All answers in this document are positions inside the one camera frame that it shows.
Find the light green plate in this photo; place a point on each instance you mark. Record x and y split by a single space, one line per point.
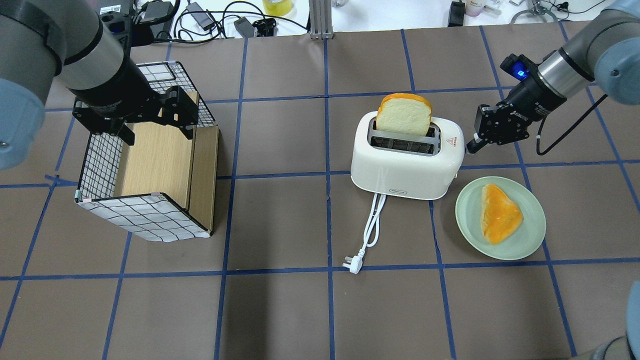
523 242

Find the white paper cup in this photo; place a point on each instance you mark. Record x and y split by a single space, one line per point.
474 8

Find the yellow tape roll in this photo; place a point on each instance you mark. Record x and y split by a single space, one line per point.
277 8

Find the aluminium frame post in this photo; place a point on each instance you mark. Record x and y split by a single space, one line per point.
320 17

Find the black power adapter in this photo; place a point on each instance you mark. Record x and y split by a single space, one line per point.
456 14

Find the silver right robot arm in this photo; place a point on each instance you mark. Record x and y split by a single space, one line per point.
606 51

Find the wire basket with wooden shelf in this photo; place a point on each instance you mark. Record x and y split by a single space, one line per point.
162 188

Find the orange bread on plate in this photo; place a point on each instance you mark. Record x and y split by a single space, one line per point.
500 215

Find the bread slice in toaster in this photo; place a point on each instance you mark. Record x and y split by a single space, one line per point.
404 113

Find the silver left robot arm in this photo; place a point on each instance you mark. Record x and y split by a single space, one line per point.
90 53

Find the cream white toaster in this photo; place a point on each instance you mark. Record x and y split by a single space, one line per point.
404 165

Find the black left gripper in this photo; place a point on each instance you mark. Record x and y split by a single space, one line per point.
116 91

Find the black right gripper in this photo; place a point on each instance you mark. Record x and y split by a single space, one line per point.
526 96

